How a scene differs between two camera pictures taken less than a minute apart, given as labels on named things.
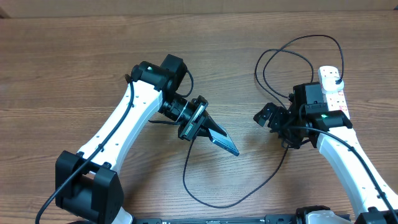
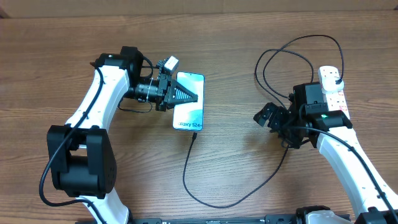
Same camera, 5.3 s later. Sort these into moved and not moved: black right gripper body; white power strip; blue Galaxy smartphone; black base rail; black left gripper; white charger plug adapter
Moved: blue Galaxy smartphone; black left gripper
Not moved: black right gripper body; black base rail; white charger plug adapter; white power strip
